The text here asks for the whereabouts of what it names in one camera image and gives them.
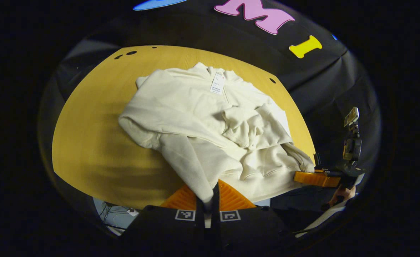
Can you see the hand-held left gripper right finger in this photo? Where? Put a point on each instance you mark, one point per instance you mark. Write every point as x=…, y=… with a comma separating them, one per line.
x=252, y=228

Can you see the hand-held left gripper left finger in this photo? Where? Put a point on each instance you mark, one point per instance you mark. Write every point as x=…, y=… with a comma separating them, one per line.
x=167, y=228

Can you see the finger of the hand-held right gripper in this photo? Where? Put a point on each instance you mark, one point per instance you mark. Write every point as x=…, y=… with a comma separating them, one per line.
x=317, y=178

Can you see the cream white sweatshirt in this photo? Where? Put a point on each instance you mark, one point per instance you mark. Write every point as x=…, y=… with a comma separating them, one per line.
x=195, y=117

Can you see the white power adapter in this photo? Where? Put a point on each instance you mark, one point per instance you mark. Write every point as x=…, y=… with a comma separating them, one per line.
x=132, y=212

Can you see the black backdrop cloth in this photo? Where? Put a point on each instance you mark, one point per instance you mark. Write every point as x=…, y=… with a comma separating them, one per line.
x=231, y=39

